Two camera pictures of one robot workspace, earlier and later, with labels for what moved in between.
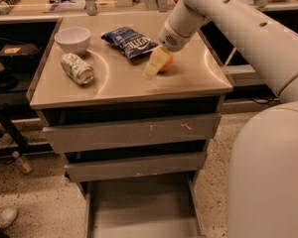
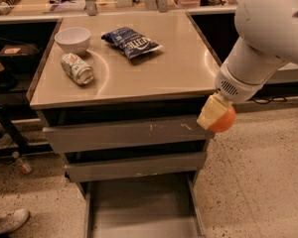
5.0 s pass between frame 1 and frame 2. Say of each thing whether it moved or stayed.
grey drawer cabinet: stayed
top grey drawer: stayed
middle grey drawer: stayed
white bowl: stayed
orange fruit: moved
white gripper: moved
